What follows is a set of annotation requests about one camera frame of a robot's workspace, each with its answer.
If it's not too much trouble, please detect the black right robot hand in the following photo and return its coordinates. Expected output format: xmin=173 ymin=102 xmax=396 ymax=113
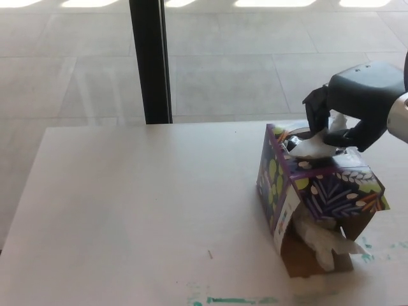
xmin=302 ymin=62 xmax=406 ymax=153

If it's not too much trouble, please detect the black window frame post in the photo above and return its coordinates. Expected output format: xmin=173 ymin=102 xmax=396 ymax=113
xmin=128 ymin=0 xmax=173 ymax=125

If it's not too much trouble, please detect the crumpled white tissue wad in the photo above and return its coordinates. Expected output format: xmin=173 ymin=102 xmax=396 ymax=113
xmin=291 ymin=215 xmax=372 ymax=272

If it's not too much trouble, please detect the white pulled tissue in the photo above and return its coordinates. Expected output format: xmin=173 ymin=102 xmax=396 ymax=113
xmin=288 ymin=113 xmax=349 ymax=159

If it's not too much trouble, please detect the purple floral tissue box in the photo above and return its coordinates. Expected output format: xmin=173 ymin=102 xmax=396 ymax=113
xmin=256 ymin=119 xmax=391 ymax=279

